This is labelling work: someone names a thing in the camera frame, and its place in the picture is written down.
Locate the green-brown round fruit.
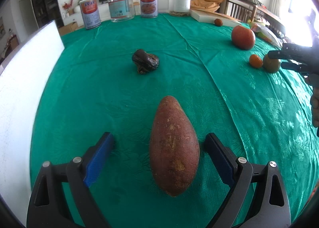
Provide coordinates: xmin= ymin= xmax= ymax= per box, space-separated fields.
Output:
xmin=263 ymin=55 xmax=281 ymax=73

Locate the small orange mandarin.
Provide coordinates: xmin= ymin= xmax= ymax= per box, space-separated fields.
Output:
xmin=249 ymin=54 xmax=263 ymax=68

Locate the large red apple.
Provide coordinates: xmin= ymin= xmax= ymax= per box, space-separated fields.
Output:
xmin=231 ymin=25 xmax=256 ymax=50

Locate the short sweet potato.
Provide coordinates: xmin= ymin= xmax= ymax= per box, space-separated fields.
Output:
xmin=149 ymin=95 xmax=200 ymax=197

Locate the small brown round fruit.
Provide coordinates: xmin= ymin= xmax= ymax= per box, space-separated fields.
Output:
xmin=214 ymin=19 xmax=223 ymax=27

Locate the dark wrinkled fruit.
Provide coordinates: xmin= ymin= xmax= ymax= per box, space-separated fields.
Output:
xmin=132 ymin=49 xmax=160 ymax=74

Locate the person's right hand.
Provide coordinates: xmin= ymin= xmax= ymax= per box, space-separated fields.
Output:
xmin=310 ymin=87 xmax=319 ymax=128

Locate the white snack bag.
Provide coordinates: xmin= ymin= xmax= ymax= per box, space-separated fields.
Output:
xmin=250 ymin=23 xmax=282 ymax=49

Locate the dark wooden chair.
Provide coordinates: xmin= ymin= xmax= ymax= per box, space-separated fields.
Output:
xmin=224 ymin=0 xmax=286 ymax=38

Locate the green satin tablecloth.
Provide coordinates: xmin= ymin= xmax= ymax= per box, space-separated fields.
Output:
xmin=30 ymin=14 xmax=318 ymax=227

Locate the orange lounge chair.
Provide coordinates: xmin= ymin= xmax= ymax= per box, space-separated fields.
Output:
xmin=190 ymin=0 xmax=224 ymax=13

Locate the white cardboard box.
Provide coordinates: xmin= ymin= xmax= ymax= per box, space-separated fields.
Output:
xmin=1 ymin=21 xmax=64 ymax=225

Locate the white jar black lid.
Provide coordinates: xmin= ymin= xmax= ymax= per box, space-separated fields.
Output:
xmin=169 ymin=0 xmax=191 ymax=17

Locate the brown cardboard box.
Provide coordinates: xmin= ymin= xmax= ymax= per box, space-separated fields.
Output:
xmin=58 ymin=21 xmax=78 ymax=36

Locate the red white tin can right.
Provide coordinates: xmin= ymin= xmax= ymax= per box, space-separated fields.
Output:
xmin=140 ymin=0 xmax=158 ymax=18

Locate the red white tin can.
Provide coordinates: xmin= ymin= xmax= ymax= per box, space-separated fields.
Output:
xmin=80 ymin=0 xmax=101 ymax=30
xmin=140 ymin=0 xmax=158 ymax=18

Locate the red white tin can left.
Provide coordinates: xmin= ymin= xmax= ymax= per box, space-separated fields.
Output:
xmin=80 ymin=0 xmax=101 ymax=30

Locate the clear glass jar gold lid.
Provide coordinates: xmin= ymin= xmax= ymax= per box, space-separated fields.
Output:
xmin=108 ymin=0 xmax=135 ymax=23

